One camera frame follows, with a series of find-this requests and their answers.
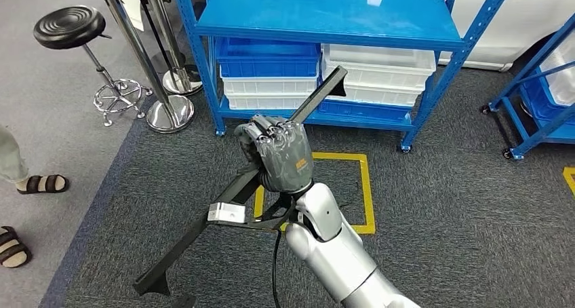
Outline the standing person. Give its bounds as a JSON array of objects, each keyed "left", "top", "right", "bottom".
[{"left": 0, "top": 125, "right": 71, "bottom": 269}]

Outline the black round stool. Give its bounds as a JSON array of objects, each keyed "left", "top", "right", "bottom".
[{"left": 33, "top": 5, "right": 154, "bottom": 127}]

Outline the blue wheeled rack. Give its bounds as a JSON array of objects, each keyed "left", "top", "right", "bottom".
[{"left": 481, "top": 14, "right": 575, "bottom": 161}]

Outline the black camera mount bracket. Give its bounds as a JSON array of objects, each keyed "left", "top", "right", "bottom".
[{"left": 215, "top": 191, "right": 300, "bottom": 231}]

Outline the black camera cable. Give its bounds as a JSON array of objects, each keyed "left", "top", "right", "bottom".
[{"left": 271, "top": 229, "right": 283, "bottom": 308}]

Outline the long black plastic panel part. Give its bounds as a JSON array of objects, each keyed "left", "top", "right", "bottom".
[{"left": 133, "top": 65, "right": 349, "bottom": 297}]

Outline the brown strap sandal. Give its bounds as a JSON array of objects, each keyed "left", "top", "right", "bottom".
[
  {"left": 17, "top": 174, "right": 71, "bottom": 195},
  {"left": 0, "top": 226, "right": 33, "bottom": 269}
]

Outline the white car with red stripe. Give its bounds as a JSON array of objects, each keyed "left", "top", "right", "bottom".
[{"left": 110, "top": 0, "right": 575, "bottom": 72}]

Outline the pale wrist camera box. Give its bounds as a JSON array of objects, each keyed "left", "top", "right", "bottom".
[{"left": 207, "top": 201, "right": 247, "bottom": 225}]

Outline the chrome stanchion post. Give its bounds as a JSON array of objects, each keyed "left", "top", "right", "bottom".
[
  {"left": 142, "top": 0, "right": 204, "bottom": 96},
  {"left": 95, "top": 0, "right": 195, "bottom": 134}
]

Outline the blue metal shelf rack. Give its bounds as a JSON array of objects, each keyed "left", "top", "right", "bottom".
[{"left": 170, "top": 0, "right": 517, "bottom": 154}]

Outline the wide blue plastic bin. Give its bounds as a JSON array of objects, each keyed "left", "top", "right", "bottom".
[{"left": 317, "top": 98, "right": 412, "bottom": 121}]

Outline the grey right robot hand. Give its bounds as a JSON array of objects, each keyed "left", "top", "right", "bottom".
[{"left": 234, "top": 115, "right": 315, "bottom": 195}]

